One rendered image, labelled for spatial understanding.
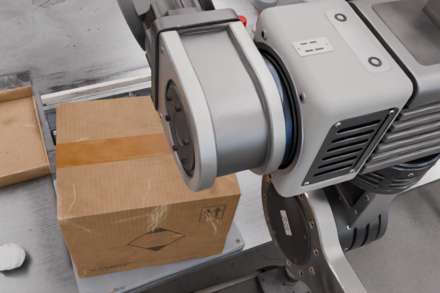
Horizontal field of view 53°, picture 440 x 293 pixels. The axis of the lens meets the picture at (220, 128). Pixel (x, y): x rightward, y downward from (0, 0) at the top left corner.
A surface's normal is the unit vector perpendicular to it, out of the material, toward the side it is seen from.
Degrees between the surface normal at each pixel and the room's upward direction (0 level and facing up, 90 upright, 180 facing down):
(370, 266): 0
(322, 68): 0
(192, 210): 90
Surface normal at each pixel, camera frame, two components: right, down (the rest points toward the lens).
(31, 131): 0.12, -0.61
